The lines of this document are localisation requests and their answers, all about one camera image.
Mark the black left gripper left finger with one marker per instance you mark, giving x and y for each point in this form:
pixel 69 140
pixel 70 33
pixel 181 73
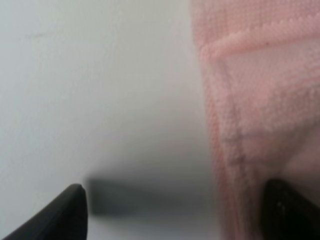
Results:
pixel 64 218

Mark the pink terry towel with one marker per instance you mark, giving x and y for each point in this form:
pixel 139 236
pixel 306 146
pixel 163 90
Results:
pixel 260 61

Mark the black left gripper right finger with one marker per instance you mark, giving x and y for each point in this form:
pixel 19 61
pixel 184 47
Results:
pixel 286 214

